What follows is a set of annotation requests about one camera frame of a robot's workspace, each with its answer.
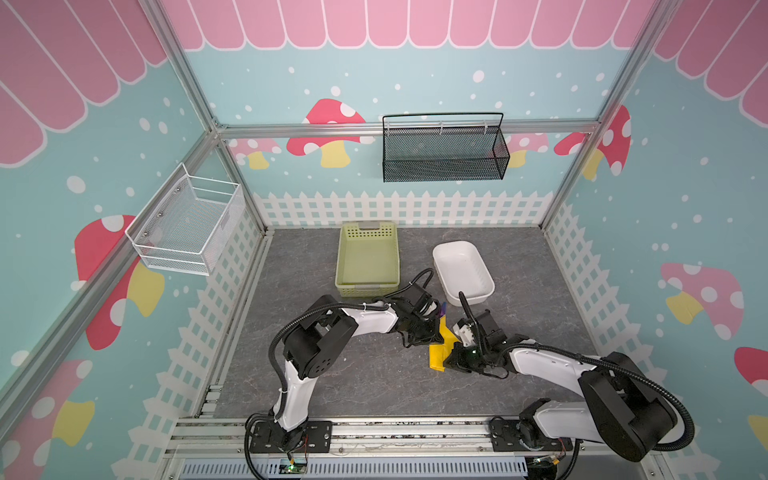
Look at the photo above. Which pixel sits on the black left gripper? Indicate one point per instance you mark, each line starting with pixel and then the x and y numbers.
pixel 431 337

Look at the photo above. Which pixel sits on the yellow paper napkin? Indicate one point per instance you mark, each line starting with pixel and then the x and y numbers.
pixel 439 352

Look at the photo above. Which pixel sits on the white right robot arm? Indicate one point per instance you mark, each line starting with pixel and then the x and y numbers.
pixel 618 405

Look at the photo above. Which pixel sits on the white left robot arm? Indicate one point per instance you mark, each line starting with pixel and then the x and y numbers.
pixel 310 344

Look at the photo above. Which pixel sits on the white plastic tub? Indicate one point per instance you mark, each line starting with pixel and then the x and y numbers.
pixel 460 268

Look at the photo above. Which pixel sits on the green perforated plastic basket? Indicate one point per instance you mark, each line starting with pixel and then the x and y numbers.
pixel 368 262

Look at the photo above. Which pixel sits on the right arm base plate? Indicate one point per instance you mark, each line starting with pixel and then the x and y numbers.
pixel 523 435

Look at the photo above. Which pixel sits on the black mesh wall basket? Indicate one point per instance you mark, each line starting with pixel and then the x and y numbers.
pixel 436 147

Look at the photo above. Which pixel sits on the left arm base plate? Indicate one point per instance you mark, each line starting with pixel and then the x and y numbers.
pixel 267 436

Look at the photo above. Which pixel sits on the white wire wall basket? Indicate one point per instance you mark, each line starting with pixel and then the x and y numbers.
pixel 188 223

